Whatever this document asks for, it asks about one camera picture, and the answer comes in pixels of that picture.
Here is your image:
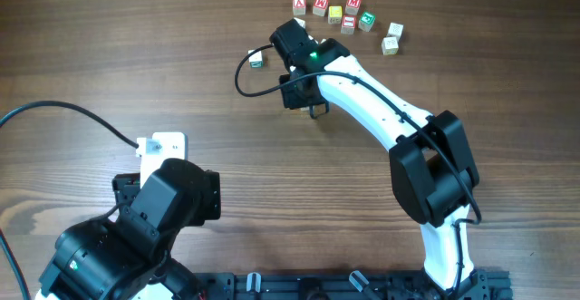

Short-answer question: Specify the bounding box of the white block far right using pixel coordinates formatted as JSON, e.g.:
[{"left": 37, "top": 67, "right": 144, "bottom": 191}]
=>
[{"left": 387, "top": 23, "right": 404, "bottom": 41}]

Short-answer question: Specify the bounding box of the white green-sided block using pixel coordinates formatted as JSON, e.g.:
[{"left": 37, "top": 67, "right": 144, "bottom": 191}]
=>
[{"left": 248, "top": 50, "right": 264, "bottom": 68}]

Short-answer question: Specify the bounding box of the red m block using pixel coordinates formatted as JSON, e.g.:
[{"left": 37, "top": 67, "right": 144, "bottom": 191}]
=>
[
  {"left": 312, "top": 0, "right": 329, "bottom": 17},
  {"left": 345, "top": 0, "right": 362, "bottom": 16}
]

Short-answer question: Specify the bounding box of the red I block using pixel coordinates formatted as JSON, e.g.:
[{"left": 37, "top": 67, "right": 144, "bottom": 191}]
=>
[{"left": 341, "top": 15, "right": 356, "bottom": 34}]

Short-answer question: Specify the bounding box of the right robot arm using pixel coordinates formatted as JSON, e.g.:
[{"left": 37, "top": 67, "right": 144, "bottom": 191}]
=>
[{"left": 269, "top": 20, "right": 481, "bottom": 296}]

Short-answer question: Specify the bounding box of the white yellow-edged block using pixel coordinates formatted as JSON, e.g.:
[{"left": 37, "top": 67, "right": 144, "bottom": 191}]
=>
[{"left": 382, "top": 36, "right": 399, "bottom": 55}]

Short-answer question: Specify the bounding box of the red M block left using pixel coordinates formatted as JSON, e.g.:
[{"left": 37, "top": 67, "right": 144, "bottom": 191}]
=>
[{"left": 312, "top": 0, "right": 329, "bottom": 17}]

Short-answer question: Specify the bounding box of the white blue-sided block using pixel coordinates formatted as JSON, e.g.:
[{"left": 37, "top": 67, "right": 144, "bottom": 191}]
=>
[{"left": 294, "top": 17, "right": 306, "bottom": 29}]

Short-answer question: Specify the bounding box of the red A block far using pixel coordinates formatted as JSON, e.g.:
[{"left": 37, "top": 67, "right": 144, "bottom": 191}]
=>
[{"left": 292, "top": 0, "right": 306, "bottom": 16}]

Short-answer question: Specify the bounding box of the yellow block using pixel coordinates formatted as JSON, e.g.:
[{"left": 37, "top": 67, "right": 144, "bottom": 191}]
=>
[{"left": 328, "top": 5, "right": 343, "bottom": 24}]

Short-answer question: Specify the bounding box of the red M block right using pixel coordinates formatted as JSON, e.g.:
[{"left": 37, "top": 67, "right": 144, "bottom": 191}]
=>
[{"left": 345, "top": 0, "right": 362, "bottom": 16}]

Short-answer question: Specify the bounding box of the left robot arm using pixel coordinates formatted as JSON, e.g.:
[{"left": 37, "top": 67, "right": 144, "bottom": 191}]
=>
[{"left": 38, "top": 159, "right": 221, "bottom": 299}]

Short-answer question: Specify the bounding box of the green block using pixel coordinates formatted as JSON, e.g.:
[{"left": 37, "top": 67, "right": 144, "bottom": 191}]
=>
[{"left": 358, "top": 12, "right": 376, "bottom": 32}]

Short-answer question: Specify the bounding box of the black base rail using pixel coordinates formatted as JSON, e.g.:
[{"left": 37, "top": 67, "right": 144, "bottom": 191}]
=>
[{"left": 189, "top": 270, "right": 513, "bottom": 300}]

